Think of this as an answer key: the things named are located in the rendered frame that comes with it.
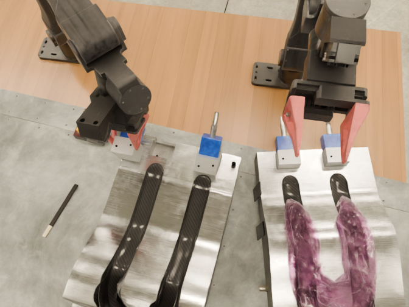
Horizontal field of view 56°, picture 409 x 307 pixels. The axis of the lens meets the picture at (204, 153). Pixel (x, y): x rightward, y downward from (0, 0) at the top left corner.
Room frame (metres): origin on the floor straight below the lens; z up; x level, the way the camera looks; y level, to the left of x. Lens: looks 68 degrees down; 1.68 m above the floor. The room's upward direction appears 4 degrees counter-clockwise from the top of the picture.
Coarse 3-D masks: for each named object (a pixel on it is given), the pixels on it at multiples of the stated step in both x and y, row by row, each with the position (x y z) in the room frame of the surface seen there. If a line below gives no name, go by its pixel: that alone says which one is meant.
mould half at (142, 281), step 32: (128, 160) 0.32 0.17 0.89; (160, 160) 0.31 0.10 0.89; (192, 160) 0.31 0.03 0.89; (224, 160) 0.30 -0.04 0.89; (128, 192) 0.24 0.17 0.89; (160, 192) 0.24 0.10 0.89; (224, 192) 0.23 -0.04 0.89; (160, 224) 0.17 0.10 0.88; (224, 224) 0.16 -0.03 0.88; (96, 256) 0.11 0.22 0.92; (160, 256) 0.10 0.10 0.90; (192, 256) 0.10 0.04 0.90; (128, 288) 0.04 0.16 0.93; (192, 288) 0.04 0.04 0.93
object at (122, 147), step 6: (144, 132) 0.37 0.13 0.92; (114, 138) 0.34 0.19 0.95; (120, 138) 0.34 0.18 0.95; (126, 138) 0.34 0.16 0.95; (114, 144) 0.33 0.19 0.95; (120, 144) 0.33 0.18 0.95; (126, 144) 0.33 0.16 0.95; (132, 144) 0.33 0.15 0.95; (114, 150) 0.32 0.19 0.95; (120, 150) 0.32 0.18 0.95; (126, 150) 0.31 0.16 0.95; (132, 150) 0.31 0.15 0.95; (138, 150) 0.32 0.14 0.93; (120, 156) 0.32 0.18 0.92; (126, 156) 0.31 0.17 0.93; (132, 156) 0.30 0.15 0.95; (138, 156) 0.31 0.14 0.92
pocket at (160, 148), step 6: (156, 144) 0.36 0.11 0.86; (162, 144) 0.36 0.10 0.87; (168, 144) 0.35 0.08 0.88; (174, 144) 0.35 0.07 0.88; (150, 150) 0.34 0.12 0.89; (156, 150) 0.35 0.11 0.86; (162, 150) 0.35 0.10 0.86; (168, 150) 0.34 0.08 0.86; (156, 156) 0.34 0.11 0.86; (162, 156) 0.33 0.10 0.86; (168, 156) 0.33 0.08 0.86
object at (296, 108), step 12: (300, 96) 0.26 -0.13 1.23; (288, 108) 0.25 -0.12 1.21; (300, 108) 0.24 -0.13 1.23; (312, 108) 0.26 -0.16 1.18; (288, 120) 0.25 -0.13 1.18; (300, 120) 0.23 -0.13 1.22; (324, 120) 0.25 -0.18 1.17; (288, 132) 0.23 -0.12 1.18; (300, 132) 0.21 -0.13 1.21; (300, 144) 0.20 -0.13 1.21
